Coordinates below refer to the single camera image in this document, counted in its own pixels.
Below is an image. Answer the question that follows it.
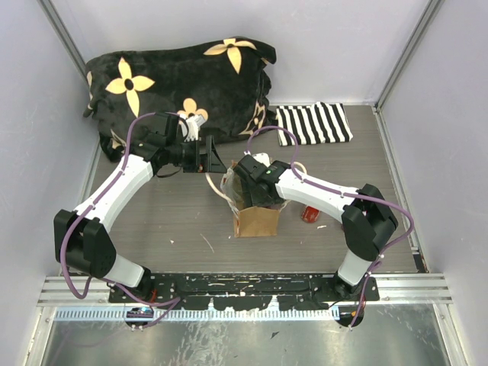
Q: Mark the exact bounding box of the black white striped cloth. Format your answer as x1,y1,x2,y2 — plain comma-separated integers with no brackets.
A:
275,101,353,146

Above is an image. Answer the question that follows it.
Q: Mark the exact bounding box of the black floral plush blanket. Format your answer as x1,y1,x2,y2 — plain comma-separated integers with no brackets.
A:
83,37,277,162

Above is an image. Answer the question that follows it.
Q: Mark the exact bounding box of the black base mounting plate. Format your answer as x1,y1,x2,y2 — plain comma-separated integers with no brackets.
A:
108,271,380,310

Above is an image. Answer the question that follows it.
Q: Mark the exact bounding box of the aluminium slotted rail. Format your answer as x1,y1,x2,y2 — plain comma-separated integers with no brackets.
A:
124,307,340,322

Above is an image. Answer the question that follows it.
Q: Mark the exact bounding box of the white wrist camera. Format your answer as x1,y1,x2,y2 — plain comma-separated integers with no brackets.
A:
179,114,207,142
252,152,271,167

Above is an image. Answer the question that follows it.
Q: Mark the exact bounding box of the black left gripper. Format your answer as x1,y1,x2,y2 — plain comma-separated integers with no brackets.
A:
168,135,228,174

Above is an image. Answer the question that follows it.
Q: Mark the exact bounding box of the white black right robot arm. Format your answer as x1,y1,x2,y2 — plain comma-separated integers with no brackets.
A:
233,155,398,300

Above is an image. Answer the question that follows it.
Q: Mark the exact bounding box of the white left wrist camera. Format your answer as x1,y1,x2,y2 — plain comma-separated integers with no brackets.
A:
179,114,207,142

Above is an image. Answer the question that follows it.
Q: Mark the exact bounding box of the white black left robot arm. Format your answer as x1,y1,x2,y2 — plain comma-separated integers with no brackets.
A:
53,112,226,302

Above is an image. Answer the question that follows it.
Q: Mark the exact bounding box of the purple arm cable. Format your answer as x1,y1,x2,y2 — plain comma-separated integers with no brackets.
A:
246,127,416,329
59,112,188,329

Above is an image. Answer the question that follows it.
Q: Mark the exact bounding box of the clear glass Chang bottle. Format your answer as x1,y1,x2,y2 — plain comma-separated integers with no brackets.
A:
230,176,247,203

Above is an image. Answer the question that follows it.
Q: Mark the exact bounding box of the red Coke can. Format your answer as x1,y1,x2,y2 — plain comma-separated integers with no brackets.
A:
300,206,320,223

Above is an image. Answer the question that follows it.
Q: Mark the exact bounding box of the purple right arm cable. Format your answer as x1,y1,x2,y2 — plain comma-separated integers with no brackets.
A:
246,127,416,329

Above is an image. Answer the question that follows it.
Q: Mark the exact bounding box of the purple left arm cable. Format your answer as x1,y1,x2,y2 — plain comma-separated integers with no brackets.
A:
59,112,188,329

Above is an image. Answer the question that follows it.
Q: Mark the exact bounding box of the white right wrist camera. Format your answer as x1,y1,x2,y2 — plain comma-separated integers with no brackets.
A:
252,152,271,167

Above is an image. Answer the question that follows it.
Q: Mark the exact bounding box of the burlap watermelon canvas bag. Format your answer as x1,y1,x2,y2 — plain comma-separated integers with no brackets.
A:
205,162,290,238

